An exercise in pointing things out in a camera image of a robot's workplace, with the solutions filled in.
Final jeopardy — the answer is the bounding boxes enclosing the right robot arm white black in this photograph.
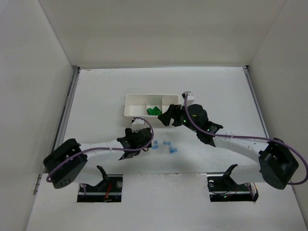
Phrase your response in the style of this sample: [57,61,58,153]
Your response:
[158,104,299,190]

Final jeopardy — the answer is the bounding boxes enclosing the aluminium rail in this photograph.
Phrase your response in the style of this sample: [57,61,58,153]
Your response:
[243,66,269,138]
[33,66,80,193]

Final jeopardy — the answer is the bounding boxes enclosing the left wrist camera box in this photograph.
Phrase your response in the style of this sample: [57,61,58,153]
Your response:
[131,117,145,133]

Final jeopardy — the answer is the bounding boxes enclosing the right aluminium rail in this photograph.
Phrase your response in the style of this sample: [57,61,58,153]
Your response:
[243,66,269,138]

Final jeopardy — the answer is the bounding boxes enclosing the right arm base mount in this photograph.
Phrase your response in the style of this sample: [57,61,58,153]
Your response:
[207,164,259,202]

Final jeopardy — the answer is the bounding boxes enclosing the white divided plastic container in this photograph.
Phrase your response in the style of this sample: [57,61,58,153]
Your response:
[124,94,179,127]

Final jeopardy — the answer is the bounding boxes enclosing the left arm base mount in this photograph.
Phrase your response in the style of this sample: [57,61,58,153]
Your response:
[77,166,123,203]

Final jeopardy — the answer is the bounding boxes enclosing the small green lego brick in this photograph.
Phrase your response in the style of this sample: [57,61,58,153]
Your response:
[147,106,162,116]

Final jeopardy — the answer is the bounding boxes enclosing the left aluminium rail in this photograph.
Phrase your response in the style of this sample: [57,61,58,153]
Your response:
[33,66,80,193]

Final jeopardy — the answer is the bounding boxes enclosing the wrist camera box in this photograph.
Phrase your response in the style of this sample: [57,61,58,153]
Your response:
[131,117,145,133]
[181,91,195,106]

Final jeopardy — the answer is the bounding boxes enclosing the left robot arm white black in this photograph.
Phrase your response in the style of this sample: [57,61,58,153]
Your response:
[43,128,154,189]

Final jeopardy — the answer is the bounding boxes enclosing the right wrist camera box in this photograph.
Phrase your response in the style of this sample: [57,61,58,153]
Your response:
[181,91,195,106]

